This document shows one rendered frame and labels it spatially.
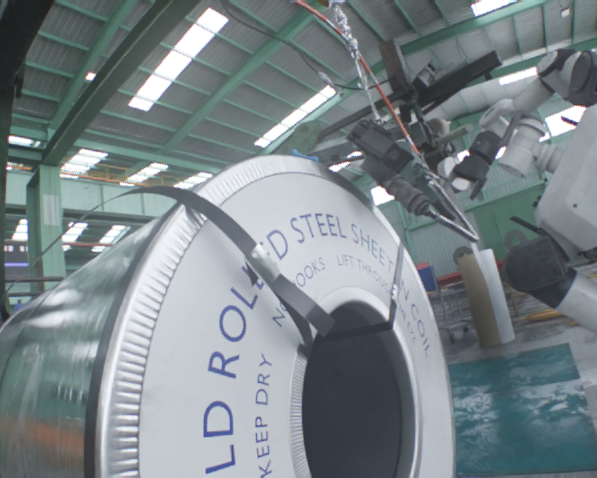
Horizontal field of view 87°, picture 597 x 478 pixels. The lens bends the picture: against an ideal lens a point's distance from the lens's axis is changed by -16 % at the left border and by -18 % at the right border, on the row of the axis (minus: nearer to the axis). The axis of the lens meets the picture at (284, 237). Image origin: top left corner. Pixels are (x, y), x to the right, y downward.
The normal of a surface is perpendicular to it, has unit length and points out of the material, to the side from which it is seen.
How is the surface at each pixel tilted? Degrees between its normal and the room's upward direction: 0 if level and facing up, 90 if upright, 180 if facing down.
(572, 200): 90
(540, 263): 90
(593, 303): 90
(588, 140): 60
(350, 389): 88
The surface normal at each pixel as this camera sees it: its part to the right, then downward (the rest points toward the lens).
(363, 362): -0.54, 0.22
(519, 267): -0.55, -0.07
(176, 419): 0.76, -0.29
